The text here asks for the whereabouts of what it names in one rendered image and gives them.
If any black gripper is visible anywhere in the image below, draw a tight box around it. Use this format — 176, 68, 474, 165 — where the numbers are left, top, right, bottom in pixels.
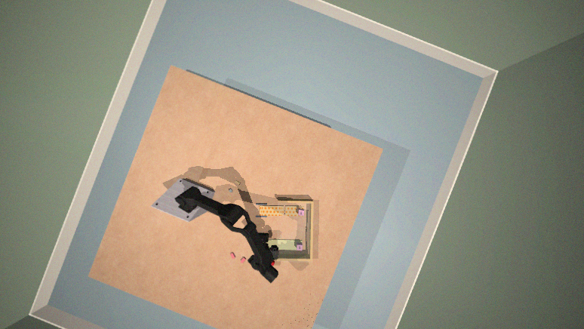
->
258, 232, 269, 249

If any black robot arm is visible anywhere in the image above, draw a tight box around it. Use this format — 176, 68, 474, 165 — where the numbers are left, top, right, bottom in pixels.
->
174, 186, 278, 284

